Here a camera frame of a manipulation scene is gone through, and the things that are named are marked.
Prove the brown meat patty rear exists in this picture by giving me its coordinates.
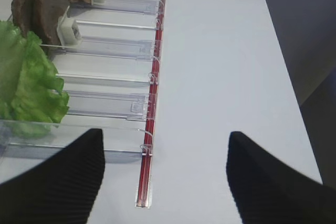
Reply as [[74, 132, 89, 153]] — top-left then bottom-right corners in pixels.
[[11, 0, 35, 37]]

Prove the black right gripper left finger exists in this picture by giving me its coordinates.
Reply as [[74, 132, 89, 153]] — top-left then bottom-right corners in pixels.
[[1, 129, 106, 223]]

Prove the brown meat patty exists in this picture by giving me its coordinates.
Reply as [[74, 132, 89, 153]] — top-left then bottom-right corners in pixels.
[[11, 0, 35, 37], [33, 0, 70, 46]]

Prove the brown meat patty front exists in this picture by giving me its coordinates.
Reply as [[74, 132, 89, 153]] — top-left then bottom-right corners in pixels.
[[33, 0, 70, 46]]

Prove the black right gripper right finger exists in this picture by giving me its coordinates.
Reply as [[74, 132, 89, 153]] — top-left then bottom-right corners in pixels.
[[226, 131, 335, 223]]

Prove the red rack front strip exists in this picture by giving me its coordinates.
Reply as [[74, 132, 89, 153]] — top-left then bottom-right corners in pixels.
[[136, 0, 165, 208]]

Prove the green lettuce leaf in rack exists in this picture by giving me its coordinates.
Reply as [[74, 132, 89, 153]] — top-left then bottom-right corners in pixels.
[[1, 20, 69, 138]]

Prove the clear right ingredient rack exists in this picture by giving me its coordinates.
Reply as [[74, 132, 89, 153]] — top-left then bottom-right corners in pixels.
[[0, 0, 169, 163]]

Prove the white pusher block patty lane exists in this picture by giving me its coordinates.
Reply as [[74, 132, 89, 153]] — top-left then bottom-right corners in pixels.
[[56, 16, 82, 47]]

